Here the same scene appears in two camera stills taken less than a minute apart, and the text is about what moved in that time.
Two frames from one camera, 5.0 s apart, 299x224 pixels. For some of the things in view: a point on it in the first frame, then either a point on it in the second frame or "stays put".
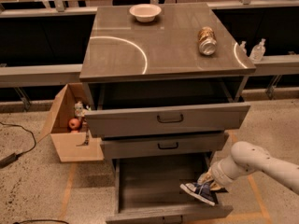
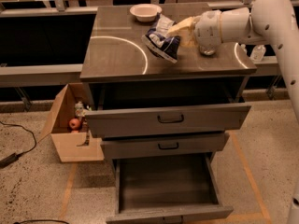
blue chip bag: [198, 191] -> [159, 42]
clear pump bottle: [258, 50] stays put
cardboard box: [71, 147] stays put
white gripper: [217, 175] -> [207, 28]
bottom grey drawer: [148, 190] stays put
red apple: [75, 124] stays put
